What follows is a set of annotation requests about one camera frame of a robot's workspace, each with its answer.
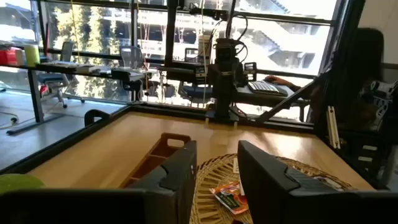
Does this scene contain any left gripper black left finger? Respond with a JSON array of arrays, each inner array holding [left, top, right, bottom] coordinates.
[[126, 140, 197, 224]]

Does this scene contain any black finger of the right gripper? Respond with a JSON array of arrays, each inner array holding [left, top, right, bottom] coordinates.
[[194, 65, 208, 85], [244, 62, 257, 82]]

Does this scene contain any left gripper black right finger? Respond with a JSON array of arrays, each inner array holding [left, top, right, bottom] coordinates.
[[238, 139, 352, 224]]

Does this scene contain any orange green tea packet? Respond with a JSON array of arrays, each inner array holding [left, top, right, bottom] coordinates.
[[210, 181, 249, 215]]

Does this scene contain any white black keyboard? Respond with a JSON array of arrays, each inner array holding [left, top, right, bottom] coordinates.
[[248, 80, 289, 96]]

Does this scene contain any person's hand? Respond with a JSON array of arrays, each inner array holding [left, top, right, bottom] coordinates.
[[264, 75, 295, 88]]

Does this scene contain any round woven straw placemat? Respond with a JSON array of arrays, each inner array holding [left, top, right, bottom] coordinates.
[[189, 153, 357, 224]]

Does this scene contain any wooden divided organiser box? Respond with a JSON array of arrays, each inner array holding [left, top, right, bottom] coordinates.
[[119, 133, 192, 189]]

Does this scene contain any grey mesh office chair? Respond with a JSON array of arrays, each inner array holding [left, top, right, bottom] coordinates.
[[119, 45, 144, 70]]

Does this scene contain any white slotted bar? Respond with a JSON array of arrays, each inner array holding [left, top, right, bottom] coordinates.
[[325, 105, 341, 149]]

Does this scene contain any black drawer cabinet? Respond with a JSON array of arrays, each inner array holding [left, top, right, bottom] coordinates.
[[320, 124, 396, 187]]

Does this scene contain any person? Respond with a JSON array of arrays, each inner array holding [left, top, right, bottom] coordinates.
[[306, 27, 386, 131]]

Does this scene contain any white black robot device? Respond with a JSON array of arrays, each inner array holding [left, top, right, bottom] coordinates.
[[360, 79, 398, 131]]

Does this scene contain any grey blue office chair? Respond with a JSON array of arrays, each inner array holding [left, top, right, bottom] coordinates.
[[37, 41, 85, 109]]

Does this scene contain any green plant in white pot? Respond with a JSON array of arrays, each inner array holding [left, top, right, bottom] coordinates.
[[0, 173, 46, 195]]

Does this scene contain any black office desk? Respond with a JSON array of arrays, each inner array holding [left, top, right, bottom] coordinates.
[[0, 60, 147, 135]]

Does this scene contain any yellow green cylinder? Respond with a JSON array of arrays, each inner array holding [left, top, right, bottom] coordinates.
[[24, 44, 41, 67]]

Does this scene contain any red box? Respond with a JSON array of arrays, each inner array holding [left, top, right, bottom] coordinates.
[[0, 48, 18, 66]]

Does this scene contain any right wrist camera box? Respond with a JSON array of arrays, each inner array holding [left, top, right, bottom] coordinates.
[[215, 38, 236, 62]]

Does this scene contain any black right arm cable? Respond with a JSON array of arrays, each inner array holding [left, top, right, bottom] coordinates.
[[225, 0, 249, 63]]

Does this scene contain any black arched handle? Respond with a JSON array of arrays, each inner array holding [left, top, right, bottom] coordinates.
[[84, 109, 111, 127]]

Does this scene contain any yellow cord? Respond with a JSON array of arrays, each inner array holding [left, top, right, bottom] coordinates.
[[70, 0, 82, 63]]

